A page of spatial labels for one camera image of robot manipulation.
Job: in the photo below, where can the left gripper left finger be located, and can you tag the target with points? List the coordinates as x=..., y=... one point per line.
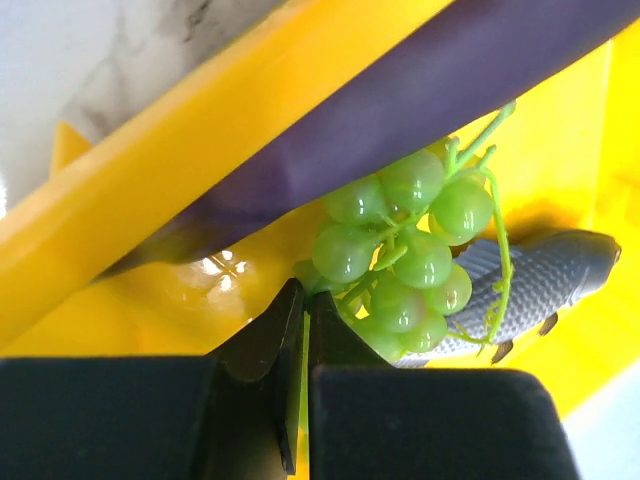
x=229, y=414

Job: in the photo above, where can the yellow plastic tray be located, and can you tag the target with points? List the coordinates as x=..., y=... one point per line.
x=568, y=156

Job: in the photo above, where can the green grapes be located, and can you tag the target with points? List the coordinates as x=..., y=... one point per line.
x=417, y=256

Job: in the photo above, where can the purple eggplant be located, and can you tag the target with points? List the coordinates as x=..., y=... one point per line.
x=473, y=57

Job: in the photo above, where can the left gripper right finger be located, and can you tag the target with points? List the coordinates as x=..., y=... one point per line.
x=371, y=420

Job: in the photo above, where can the grey fish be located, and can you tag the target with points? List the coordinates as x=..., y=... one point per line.
x=551, y=272

